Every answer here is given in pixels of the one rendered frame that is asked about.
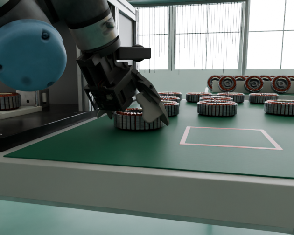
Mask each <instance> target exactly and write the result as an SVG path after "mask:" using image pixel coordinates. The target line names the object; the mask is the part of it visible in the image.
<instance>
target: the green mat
mask: <svg viewBox="0 0 294 235"><path fill-rule="evenodd" d="M237 104H238V106H237V114H236V115H234V116H231V117H230V116H229V117H219V116H218V117H216V116H215V117H213V116H212V117H211V116H203V115H200V114H199V113H197V102H196V103H195V102H187V101H186V100H181V101H180V107H179V114H177V115H176V116H171V117H168V119H169V125H168V126H167V125H164V126H163V127H161V128H159V129H157V130H150V131H149V130H147V131H145V130H144V131H141V130H139V131H136V130H135V131H132V130H131V131H129V130H127V131H126V130H122V129H118V128H117V127H115V126H114V117H113V118H112V120H111V119H109V117H108V115H105V116H103V117H100V118H97V119H95V120H92V121H90V122H88V123H85V124H82V125H80V126H77V127H75V128H72V129H70V130H67V131H64V132H62V133H59V134H57V135H54V136H52V137H50V138H47V139H44V140H42V141H39V142H37V143H34V144H32V145H29V146H26V147H24V148H21V149H19V150H17V151H14V152H11V153H9V154H6V155H4V156H3V157H9V158H22V159H39V160H52V161H64V162H76V163H88V164H101V165H113V166H131V167H143V168H155V169H168V170H180V171H192V172H205V173H222V174H234V175H247V176H259V177H271V178H284V179H294V116H288V115H287V116H285V115H284V116H282V115H280V116H279V115H273V114H268V113H266V112H264V104H263V103H262V104H255V103H250V102H249V101H244V102H242V103H237ZM187 126H189V127H190V130H189V132H188V135H187V138H186V141H185V143H187V144H204V145H229V146H246V147H263V148H276V147H275V146H274V145H273V144H272V143H271V142H270V141H269V140H268V138H267V137H266V136H265V135H264V134H263V133H262V132H261V131H260V130H264V131H265V132H266V133H267V134H268V135H269V136H270V137H271V138H272V139H273V140H274V141H275V142H276V143H277V144H278V145H279V146H280V147H281V148H282V149H283V150H272V149H255V148H238V147H221V146H204V145H180V141H181V139H182V137H183V135H184V132H185V130H186V128H187ZM193 127H201V128H193ZM204 127H211V128H204ZM215 128H223V129H215ZM226 128H234V129H226ZM238 129H246V130H238ZM248 129H257V130H248Z"/></svg>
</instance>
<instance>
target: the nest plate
mask: <svg viewBox="0 0 294 235"><path fill-rule="evenodd" d="M38 111H42V106H20V107H19V108H17V109H13V110H3V111H1V110H0V120H1V119H6V118H11V117H16V116H20V115H25V114H29V113H34V112H38Z"/></svg>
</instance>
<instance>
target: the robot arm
mask: <svg viewBox="0 0 294 235"><path fill-rule="evenodd" d="M62 19H64V20H65V22H66V24H67V26H68V29H69V31H70V33H71V35H72V37H73V39H74V41H75V43H76V45H77V47H78V49H79V50H81V52H82V55H80V56H79V57H78V58H77V59H76V62H77V63H78V65H79V67H80V69H81V71H82V73H83V75H84V77H85V79H86V81H87V83H88V84H87V85H86V86H85V87H84V90H85V93H86V95H87V96H88V98H89V100H90V102H91V104H92V106H93V108H94V110H96V109H97V108H99V111H98V113H97V118H99V117H101V116H102V115H103V114H104V113H107V115H108V117H109V119H111V120H112V118H113V113H114V112H115V111H122V112H125V110H126V109H127V108H128V107H129V106H130V105H131V103H132V102H133V96H134V95H135V91H136V89H137V90H138V91H139V93H138V94H137V95H136V97H135V98H136V101H137V103H138V104H139V105H140V106H141V107H142V109H143V112H142V118H143V120H144V121H145V122H146V123H147V124H150V123H152V122H153V121H154V120H156V119H157V118H158V117H159V118H160V120H161V121H162V122H163V123H164V124H165V125H167V126H168V125H169V119H168V115H167V112H166V109H165V107H164V105H163V103H162V101H161V97H160V96H159V94H158V92H157V90H156V89H155V87H154V86H153V85H152V83H151V82H150V81H149V80H147V79H146V78H145V77H144V76H142V75H141V74H140V72H138V70H136V69H135V68H134V67H133V65H128V62H117V60H133V61H135V62H141V61H143V60H144V59H151V48H149V47H144V46H142V45H140V44H135V45H133V46H132V47H122V46H121V40H120V38H119V35H118V30H117V27H116V25H115V22H114V19H113V17H112V14H111V11H110V8H109V6H108V3H107V0H0V81H1V82H2V83H4V84H5V85H7V86H8V87H10V88H13V89H15V90H20V91H29V92H31V91H38V90H42V89H45V88H47V87H49V86H52V85H53V84H54V83H55V82H56V81H57V80H58V79H59V78H60V77H61V76H62V74H63V72H64V70H65V67H66V62H67V55H66V50H65V47H64V45H63V40H62V37H61V35H60V34H59V32H58V31H57V30H56V29H55V28H54V27H53V26H52V24H54V23H57V22H59V21H60V20H62ZM90 92H91V94H92V96H93V97H94V99H95V101H96V102H95V103H94V102H93V100H92V98H91V96H90V95H89V93H90Z"/></svg>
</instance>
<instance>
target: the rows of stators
mask: <svg viewBox="0 0 294 235"><path fill-rule="evenodd" d="M158 94H159V96H174V97H178V98H180V100H182V93H180V92H158ZM204 96H212V94H211V93H208V92H188V93H187V94H186V101H187V102H195V103H196V102H197V103H198V102H199V98H201V97H204ZM217 96H223V97H231V98H232V101H233V102H235V103H242V102H244V100H245V95H244V94H243V93H218V94H217ZM278 99H279V95H277V94H272V93H251V94H249V100H248V101H249V102H250V103H255V104H262V103H263V104H264V103H265V102H266V101H267V100H278Z"/></svg>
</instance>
